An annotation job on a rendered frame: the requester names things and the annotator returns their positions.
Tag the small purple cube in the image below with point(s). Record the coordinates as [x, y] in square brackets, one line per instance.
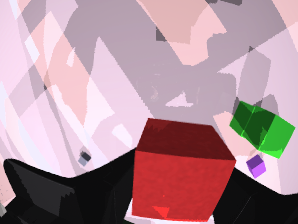
[256, 166]

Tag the red block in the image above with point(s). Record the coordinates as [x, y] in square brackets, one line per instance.
[180, 171]

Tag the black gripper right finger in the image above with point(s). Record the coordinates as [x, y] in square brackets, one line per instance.
[245, 201]

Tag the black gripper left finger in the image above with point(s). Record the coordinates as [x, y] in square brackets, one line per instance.
[100, 196]

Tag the green block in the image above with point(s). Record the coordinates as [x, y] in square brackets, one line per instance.
[268, 132]
[241, 117]

